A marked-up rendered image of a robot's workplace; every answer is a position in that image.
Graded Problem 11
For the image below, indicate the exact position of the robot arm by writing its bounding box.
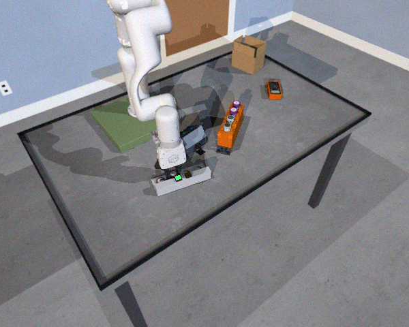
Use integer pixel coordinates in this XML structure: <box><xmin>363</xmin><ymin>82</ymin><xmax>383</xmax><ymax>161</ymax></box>
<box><xmin>106</xmin><ymin>0</ymin><xmax>181</xmax><ymax>149</ymax></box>

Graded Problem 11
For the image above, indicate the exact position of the orange tube rack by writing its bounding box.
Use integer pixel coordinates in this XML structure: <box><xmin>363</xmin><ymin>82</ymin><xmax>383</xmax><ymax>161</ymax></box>
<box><xmin>217</xmin><ymin>102</ymin><xmax>244</xmax><ymax>150</ymax></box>

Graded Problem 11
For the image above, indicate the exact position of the brown cardboard box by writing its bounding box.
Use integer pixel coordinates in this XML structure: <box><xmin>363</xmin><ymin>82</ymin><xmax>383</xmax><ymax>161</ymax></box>
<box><xmin>231</xmin><ymin>35</ymin><xmax>267</xmax><ymax>75</ymax></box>

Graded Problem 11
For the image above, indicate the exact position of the grey button housing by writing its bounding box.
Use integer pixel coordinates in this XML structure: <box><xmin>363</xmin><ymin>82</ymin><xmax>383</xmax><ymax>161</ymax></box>
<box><xmin>180</xmin><ymin>125</ymin><xmax>206</xmax><ymax>155</ymax></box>

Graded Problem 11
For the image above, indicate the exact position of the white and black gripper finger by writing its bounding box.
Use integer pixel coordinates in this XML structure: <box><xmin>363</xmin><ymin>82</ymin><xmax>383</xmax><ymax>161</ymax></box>
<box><xmin>176</xmin><ymin>154</ymin><xmax>189</xmax><ymax>175</ymax></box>
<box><xmin>154</xmin><ymin>159</ymin><xmax>170</xmax><ymax>178</ymax></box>

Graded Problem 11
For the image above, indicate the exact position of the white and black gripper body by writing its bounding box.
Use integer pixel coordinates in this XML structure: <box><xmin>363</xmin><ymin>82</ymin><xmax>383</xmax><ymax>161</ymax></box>
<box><xmin>157</xmin><ymin>138</ymin><xmax>186</xmax><ymax>169</ymax></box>

